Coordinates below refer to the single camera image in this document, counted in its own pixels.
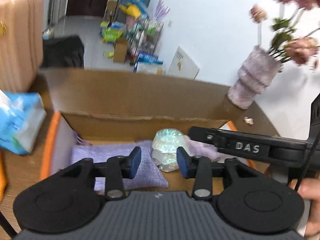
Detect iridescent plastic ball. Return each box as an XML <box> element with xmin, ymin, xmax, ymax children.
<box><xmin>152</xmin><ymin>128</ymin><xmax>185</xmax><ymax>172</ymax></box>

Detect red orange cardboard box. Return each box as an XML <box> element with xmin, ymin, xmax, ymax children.
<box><xmin>38</xmin><ymin>67</ymin><xmax>256</xmax><ymax>181</ymax></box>

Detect person right hand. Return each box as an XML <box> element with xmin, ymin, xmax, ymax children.
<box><xmin>298</xmin><ymin>178</ymin><xmax>320</xmax><ymax>239</ymax></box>

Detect pink fuzzy cloth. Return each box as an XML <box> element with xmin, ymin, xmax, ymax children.
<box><xmin>184</xmin><ymin>135</ymin><xmax>233</xmax><ymax>163</ymax></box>

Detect lavender knitted pouch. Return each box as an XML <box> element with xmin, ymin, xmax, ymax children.
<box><xmin>71</xmin><ymin>140</ymin><xmax>169</xmax><ymax>192</ymax></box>

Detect white board on floor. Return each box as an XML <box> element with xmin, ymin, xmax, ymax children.
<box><xmin>167</xmin><ymin>46</ymin><xmax>200</xmax><ymax>80</ymax></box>

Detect pink textured vase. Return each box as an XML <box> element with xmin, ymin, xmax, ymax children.
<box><xmin>227</xmin><ymin>46</ymin><xmax>281</xmax><ymax>110</ymax></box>

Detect dried pink flowers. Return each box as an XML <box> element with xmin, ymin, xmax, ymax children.
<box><xmin>249</xmin><ymin>0</ymin><xmax>319</xmax><ymax>69</ymax></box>

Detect small cardboard box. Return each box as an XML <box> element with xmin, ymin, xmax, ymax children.
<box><xmin>113</xmin><ymin>37</ymin><xmax>128</xmax><ymax>63</ymax></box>

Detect blue tissue bag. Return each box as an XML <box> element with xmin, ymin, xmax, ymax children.
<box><xmin>0</xmin><ymin>91</ymin><xmax>47</xmax><ymax>155</ymax></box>

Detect black bag on floor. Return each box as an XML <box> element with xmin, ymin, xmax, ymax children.
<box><xmin>41</xmin><ymin>35</ymin><xmax>85</xmax><ymax>68</ymax></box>

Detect orange shoehorn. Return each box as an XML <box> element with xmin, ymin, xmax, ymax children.
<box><xmin>0</xmin><ymin>152</ymin><xmax>8</xmax><ymax>201</ymax></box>

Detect cluttered wire rack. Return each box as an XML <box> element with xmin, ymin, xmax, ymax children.
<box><xmin>100</xmin><ymin>0</ymin><xmax>171</xmax><ymax>74</ymax></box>

